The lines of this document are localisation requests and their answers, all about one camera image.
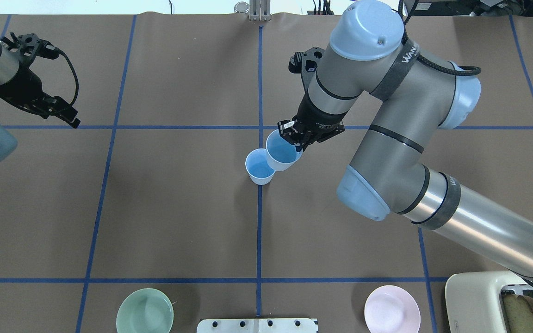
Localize toast slice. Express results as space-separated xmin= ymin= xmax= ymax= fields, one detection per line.
xmin=502 ymin=294 xmax=533 ymax=333

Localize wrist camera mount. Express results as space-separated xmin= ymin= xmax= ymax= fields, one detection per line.
xmin=0 ymin=32 xmax=61 ymax=63
xmin=288 ymin=47 xmax=326 ymax=92

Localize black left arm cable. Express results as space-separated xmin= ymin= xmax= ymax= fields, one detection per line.
xmin=49 ymin=49 xmax=80 ymax=109

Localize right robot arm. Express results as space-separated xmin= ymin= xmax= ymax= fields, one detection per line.
xmin=278 ymin=0 xmax=533 ymax=286

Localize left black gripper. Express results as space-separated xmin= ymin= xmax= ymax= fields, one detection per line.
xmin=0 ymin=69 xmax=81 ymax=129

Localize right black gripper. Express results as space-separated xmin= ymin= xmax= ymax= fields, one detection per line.
xmin=278 ymin=99 xmax=346 ymax=153

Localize aluminium frame post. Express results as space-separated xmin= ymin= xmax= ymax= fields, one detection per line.
xmin=234 ymin=0 xmax=272 ymax=22

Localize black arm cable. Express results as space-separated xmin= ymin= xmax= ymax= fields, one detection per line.
xmin=398 ymin=0 xmax=482 ymax=77
xmin=49 ymin=49 xmax=80 ymax=109

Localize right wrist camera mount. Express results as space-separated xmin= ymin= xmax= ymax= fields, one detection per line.
xmin=288 ymin=47 xmax=326 ymax=92

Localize white pedestal base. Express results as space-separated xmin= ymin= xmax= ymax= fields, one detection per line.
xmin=196 ymin=318 xmax=319 ymax=333

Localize green bowl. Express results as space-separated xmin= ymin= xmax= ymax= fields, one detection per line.
xmin=116 ymin=288 xmax=175 ymax=333

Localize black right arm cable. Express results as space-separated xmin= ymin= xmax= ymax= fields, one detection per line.
xmin=398 ymin=0 xmax=482 ymax=77

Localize blue cup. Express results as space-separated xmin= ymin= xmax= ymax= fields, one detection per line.
xmin=245 ymin=149 xmax=276 ymax=185
xmin=265 ymin=130 xmax=303 ymax=171

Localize cream toaster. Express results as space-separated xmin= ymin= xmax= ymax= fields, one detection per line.
xmin=445 ymin=271 xmax=533 ymax=333

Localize pink bowl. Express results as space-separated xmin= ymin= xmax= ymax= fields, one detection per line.
xmin=364 ymin=285 xmax=421 ymax=333

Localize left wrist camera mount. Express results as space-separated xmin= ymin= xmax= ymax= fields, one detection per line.
xmin=0 ymin=32 xmax=61 ymax=63

